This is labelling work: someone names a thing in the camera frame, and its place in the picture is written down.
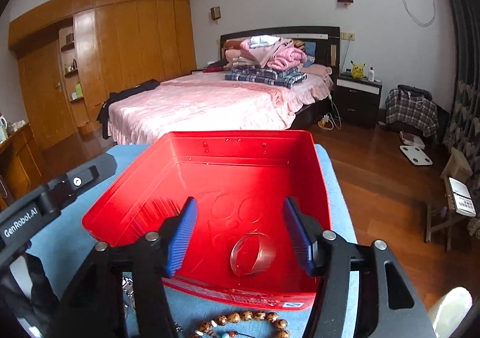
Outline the silver wrist watch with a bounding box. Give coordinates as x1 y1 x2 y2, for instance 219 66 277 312
121 275 136 315

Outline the white bathroom scale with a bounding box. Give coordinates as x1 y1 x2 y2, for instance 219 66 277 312
400 145 433 166

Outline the blue table cloth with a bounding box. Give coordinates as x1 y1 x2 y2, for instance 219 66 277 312
28 144 359 337

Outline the brown wooden bead bracelet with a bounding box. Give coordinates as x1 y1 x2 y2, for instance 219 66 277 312
191 310 291 338

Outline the white box on stool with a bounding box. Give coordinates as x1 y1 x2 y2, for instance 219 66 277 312
448 177 477 217

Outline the wooden side cabinet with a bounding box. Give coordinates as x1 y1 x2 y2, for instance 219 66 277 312
1 123 47 211

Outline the left wall lamp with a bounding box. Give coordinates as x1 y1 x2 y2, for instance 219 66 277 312
210 7 221 21

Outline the wooden wardrobe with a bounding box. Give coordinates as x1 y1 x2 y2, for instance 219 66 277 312
7 0 196 150

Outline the black garment on bed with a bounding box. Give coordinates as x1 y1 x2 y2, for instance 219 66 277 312
96 79 161 140

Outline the bed with pink cover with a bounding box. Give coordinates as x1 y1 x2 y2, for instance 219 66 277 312
108 26 340 145

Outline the small wooden stool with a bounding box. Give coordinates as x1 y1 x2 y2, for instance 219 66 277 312
425 148 478 251

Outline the white kettle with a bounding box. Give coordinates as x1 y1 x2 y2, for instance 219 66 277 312
0 114 8 143

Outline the white lotion bottle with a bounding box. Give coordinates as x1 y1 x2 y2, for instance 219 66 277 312
368 67 375 82

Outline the yellow pikachu toy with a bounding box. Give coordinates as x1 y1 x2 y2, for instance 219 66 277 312
351 61 365 79

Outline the white plastic bag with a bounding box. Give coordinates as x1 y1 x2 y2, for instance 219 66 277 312
428 287 473 337

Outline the plaid bag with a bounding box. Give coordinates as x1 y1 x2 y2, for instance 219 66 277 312
385 87 439 137

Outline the dark patterned curtain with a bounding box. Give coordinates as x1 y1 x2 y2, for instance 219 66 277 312
434 0 480 238

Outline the red tin box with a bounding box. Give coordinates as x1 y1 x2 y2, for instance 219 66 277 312
82 130 331 310

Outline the black white nightstand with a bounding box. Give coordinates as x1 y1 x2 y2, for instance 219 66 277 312
334 75 383 129

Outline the pile of folded clothes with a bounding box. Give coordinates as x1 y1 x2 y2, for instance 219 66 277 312
224 35 308 89

